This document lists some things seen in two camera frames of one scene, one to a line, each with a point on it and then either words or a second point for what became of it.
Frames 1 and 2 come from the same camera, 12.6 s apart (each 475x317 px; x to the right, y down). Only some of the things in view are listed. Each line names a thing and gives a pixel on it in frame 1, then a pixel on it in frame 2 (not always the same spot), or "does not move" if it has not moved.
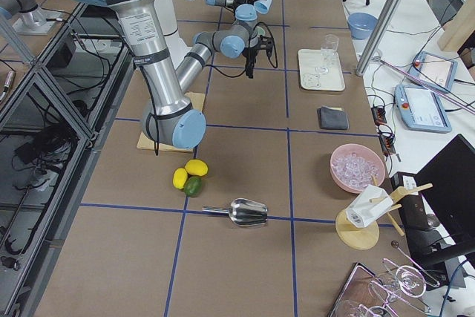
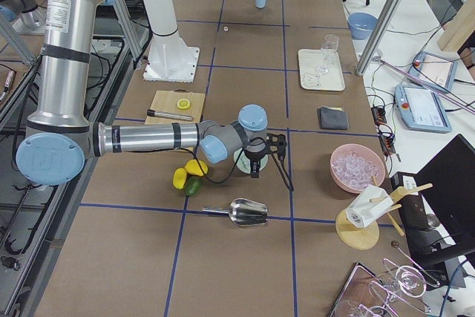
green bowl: (260, 30) -> (243, 162)
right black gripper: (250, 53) -> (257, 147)
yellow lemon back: (197, 167) does not move
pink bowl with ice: (352, 165) does not move
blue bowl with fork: (361, 24) does not move
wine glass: (329, 48) does not move
